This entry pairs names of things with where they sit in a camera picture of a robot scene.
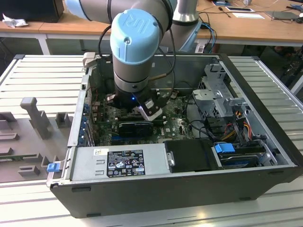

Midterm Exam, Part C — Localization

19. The black graphics card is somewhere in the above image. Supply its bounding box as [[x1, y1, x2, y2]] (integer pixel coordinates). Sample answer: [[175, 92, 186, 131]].
[[119, 121, 154, 137]]

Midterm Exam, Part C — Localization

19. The green motherboard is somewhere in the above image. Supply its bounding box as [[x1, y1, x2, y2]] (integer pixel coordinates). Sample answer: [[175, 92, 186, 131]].
[[91, 89, 197, 147]]

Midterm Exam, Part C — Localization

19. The silver power supply unit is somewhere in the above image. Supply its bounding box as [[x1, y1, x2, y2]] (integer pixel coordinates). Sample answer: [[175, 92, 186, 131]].
[[70, 145, 171, 182]]

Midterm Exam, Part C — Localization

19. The black plastic bay shroud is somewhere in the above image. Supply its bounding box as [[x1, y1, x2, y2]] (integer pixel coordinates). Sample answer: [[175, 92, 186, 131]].
[[163, 139, 215, 173]]

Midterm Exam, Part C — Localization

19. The silver metal drive cage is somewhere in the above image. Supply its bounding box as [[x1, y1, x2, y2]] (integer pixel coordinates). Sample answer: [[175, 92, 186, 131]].
[[198, 62, 251, 142]]

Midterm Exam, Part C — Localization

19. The wooden desk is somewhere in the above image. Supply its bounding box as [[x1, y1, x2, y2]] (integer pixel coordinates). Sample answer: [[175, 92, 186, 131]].
[[0, 0, 303, 47]]

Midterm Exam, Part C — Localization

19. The black open PC case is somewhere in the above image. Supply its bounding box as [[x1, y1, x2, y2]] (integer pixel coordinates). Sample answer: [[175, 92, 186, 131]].
[[46, 52, 300, 219]]

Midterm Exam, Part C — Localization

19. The grey parts rack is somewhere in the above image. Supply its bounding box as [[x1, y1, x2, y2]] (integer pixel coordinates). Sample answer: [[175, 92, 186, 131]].
[[0, 96, 74, 184]]

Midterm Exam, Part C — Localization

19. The blue disk carrier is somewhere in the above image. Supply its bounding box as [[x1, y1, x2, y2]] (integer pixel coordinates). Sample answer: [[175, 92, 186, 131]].
[[214, 143, 235, 155]]

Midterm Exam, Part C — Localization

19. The hard disk drive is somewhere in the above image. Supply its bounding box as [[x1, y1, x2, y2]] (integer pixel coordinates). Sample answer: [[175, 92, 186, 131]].
[[219, 152, 260, 169]]

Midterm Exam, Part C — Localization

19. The black computer tower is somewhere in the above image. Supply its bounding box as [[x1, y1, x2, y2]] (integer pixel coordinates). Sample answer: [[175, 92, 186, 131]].
[[0, 0, 65, 24]]

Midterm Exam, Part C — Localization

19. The crumpled white paper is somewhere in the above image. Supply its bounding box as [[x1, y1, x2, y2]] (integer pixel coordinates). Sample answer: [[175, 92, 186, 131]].
[[1, 13, 29, 28]]

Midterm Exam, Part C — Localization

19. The blue booklet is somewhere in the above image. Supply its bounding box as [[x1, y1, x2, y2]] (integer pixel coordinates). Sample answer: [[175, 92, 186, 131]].
[[211, 0, 235, 7]]

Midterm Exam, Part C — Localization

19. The smartphone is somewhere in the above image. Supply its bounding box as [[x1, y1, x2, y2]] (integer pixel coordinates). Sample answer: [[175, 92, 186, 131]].
[[224, 6, 254, 13]]

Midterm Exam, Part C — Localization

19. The white paper sheet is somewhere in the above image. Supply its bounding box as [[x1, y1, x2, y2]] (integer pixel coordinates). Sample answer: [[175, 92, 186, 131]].
[[231, 11, 265, 20]]

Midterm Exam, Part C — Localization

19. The dark closed laptop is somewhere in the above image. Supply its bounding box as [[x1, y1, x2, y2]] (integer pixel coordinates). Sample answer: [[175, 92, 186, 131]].
[[264, 9, 301, 22]]

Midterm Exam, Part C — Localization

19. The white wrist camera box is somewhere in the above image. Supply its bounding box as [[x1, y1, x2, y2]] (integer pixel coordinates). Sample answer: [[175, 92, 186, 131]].
[[139, 98, 164, 122]]

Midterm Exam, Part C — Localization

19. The grey plastic case handle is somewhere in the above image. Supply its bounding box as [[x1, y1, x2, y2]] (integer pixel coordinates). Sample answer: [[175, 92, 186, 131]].
[[82, 52, 97, 70]]

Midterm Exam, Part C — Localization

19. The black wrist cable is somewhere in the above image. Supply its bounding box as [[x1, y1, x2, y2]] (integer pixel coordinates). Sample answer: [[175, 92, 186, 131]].
[[98, 23, 177, 95]]

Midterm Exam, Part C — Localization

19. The thick black cable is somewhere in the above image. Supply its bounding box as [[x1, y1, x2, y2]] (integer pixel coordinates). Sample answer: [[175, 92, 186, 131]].
[[186, 94, 215, 142]]

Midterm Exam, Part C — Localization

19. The silver metal bracket box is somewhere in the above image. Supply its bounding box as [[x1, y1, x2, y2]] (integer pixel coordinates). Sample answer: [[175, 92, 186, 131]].
[[192, 89, 224, 119]]

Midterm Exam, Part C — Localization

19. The blue cable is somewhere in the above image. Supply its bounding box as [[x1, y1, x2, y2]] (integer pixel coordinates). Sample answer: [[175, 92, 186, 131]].
[[202, 22, 217, 49]]

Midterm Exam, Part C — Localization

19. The multicolour power wire bundle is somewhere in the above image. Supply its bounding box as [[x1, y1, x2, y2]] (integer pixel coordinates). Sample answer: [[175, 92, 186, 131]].
[[222, 117, 253, 142]]

